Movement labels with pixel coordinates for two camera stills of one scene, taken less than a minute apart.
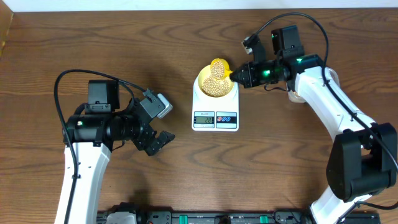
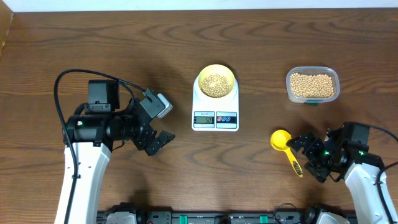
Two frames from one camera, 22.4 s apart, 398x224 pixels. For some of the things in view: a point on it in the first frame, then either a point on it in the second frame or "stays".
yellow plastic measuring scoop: [226, 72] to [279, 139]
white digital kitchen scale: [214, 114] stays
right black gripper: [249, 69] to [301, 141]
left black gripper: [143, 140] stays
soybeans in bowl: [214, 87] stays
